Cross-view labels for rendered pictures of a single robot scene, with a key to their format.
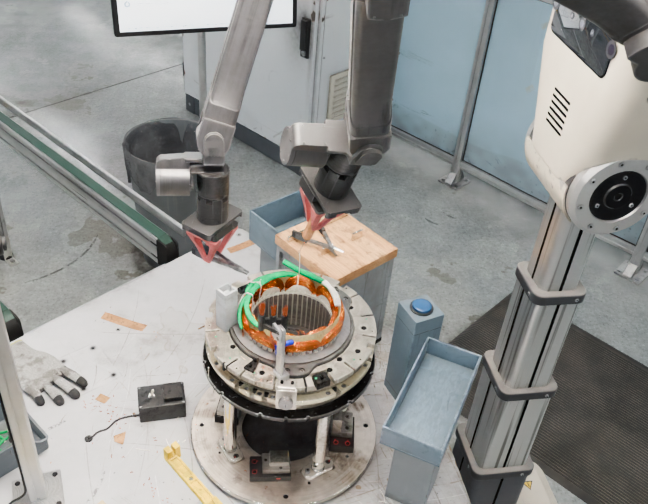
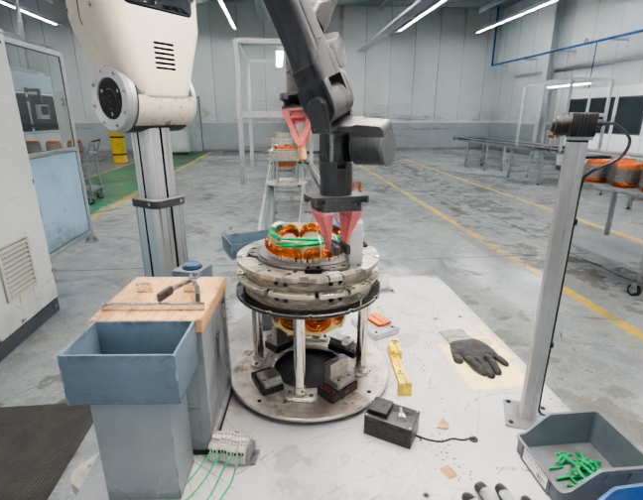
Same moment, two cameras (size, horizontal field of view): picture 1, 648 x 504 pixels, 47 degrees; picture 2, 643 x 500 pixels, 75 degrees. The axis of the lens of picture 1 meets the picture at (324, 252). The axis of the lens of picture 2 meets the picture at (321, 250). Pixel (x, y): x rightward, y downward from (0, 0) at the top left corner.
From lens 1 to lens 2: 1.92 m
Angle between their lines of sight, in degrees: 111
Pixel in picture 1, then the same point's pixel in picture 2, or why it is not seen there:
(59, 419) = (502, 473)
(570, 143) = (186, 68)
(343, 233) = (145, 299)
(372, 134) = not seen: hidden behind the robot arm
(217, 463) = (376, 366)
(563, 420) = not seen: outside the picture
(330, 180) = not seen: hidden behind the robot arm
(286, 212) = (103, 383)
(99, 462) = (467, 417)
